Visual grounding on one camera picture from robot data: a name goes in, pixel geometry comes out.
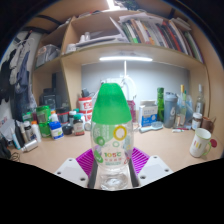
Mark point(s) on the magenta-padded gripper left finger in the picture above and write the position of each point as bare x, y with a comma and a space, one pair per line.
70, 170

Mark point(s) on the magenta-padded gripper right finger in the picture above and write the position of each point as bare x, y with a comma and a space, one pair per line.
155, 168

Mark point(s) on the clear bottle with green cap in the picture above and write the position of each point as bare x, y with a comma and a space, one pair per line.
111, 106

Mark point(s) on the light blue hairbrush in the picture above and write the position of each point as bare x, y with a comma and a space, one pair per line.
151, 127

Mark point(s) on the blue and white pill bottle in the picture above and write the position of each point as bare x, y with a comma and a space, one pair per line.
56, 129

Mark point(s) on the dark jar with red label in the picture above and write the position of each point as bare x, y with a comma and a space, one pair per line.
78, 126

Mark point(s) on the small white tube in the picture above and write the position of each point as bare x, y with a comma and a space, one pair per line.
180, 130

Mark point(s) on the silver metal can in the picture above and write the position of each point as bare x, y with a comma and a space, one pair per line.
30, 145

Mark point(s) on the small white bottle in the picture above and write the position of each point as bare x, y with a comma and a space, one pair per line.
36, 131

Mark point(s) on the blue and white box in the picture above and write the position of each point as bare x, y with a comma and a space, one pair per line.
148, 114

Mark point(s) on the green plastic container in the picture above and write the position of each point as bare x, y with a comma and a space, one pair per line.
43, 118

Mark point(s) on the grey shaker bottle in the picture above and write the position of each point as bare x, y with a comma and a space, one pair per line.
170, 111

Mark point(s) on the brown jar with white lid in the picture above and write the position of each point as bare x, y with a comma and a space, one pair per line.
196, 121

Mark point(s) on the flat round red coaster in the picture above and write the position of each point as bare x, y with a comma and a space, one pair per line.
214, 143

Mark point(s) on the red and white canister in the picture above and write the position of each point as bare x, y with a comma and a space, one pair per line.
85, 106

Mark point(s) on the tall green bottle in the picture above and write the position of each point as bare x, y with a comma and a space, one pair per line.
160, 101

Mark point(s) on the brown mug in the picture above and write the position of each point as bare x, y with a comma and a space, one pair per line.
208, 124

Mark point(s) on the black speaker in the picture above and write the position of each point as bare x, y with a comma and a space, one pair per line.
50, 98

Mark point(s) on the tall clear glass bottle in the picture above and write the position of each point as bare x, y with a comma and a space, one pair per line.
200, 100

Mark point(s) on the dark hanging clothes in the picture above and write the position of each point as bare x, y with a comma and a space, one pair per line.
18, 76

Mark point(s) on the white LED light bar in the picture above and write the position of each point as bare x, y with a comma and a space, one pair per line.
125, 58

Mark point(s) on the wooden shelf unit with books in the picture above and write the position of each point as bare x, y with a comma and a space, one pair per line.
133, 31

